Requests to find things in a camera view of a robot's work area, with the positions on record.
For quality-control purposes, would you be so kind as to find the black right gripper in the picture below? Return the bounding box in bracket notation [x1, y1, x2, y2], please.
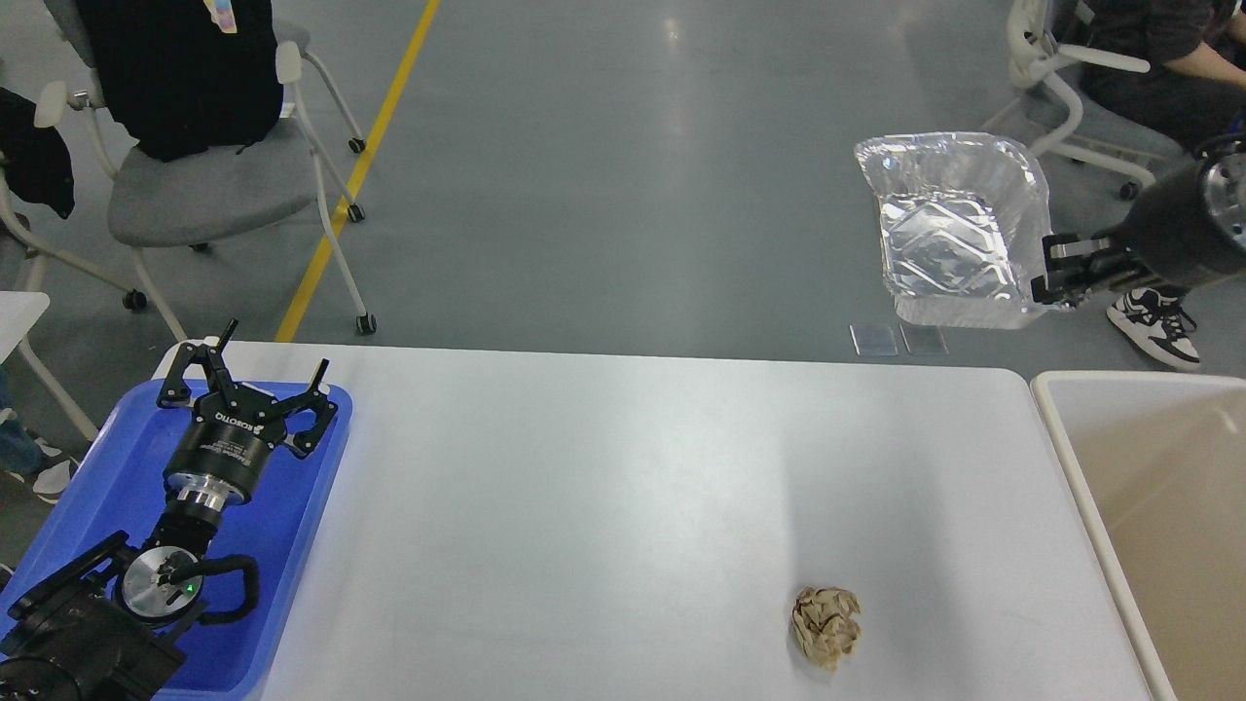
[1030, 154, 1245, 310]

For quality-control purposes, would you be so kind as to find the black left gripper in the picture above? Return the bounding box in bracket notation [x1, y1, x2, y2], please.
[157, 319, 338, 507]

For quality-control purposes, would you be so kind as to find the aluminium foil tray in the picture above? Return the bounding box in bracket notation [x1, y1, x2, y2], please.
[854, 131, 1053, 331]

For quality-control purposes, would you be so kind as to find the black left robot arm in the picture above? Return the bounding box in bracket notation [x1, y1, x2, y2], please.
[2, 331, 339, 700]

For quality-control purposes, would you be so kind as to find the blue plastic tray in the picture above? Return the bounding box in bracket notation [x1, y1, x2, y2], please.
[2, 379, 353, 700]

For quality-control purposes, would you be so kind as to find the far right chair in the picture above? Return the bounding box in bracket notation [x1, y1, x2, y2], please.
[981, 1, 1187, 200]

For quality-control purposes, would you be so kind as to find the right metal floor plate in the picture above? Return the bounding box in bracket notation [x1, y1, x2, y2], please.
[900, 322, 949, 356]

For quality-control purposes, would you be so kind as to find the metal floor plate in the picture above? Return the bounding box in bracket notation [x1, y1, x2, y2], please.
[849, 324, 898, 356]
[900, 322, 949, 356]

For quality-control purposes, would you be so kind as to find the white sneaker at left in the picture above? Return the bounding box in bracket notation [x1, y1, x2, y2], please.
[31, 457, 80, 504]

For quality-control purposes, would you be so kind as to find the left metal floor plate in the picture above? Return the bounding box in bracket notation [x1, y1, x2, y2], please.
[849, 324, 898, 356]

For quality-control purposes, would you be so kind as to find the beige plastic bin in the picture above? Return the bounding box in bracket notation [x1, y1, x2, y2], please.
[1030, 371, 1245, 700]

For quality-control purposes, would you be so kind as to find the seated person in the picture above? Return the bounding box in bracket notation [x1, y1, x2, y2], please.
[1079, 1, 1245, 372]

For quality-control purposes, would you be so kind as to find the black garment at left edge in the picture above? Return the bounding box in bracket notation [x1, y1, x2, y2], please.
[1, 88, 75, 219]

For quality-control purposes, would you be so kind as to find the black jacket on chair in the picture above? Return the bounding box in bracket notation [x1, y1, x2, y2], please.
[76, 1, 283, 163]

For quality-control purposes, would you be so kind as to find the crumpled brown paper ball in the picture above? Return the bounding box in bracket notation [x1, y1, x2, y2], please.
[790, 586, 861, 674]

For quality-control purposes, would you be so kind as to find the grey chair with white frame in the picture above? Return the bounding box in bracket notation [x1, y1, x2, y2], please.
[36, 1, 378, 341]

